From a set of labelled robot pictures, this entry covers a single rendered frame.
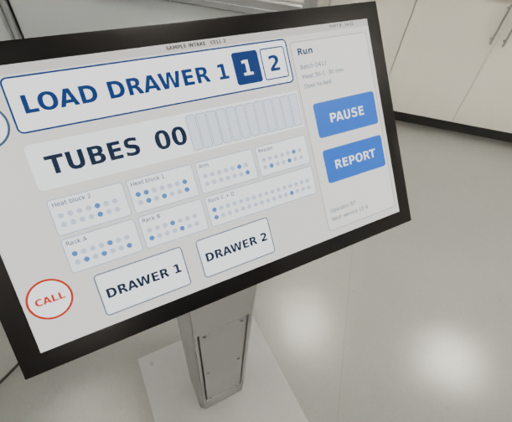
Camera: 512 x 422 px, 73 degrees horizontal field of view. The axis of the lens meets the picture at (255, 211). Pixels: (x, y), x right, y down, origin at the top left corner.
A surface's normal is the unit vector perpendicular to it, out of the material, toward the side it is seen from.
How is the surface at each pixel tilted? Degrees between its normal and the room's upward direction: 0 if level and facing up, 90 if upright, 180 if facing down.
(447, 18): 90
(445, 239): 0
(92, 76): 50
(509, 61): 90
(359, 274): 0
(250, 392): 0
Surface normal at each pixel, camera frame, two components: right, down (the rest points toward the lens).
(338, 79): 0.39, 0.08
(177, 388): -0.01, -0.65
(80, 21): -0.26, 0.70
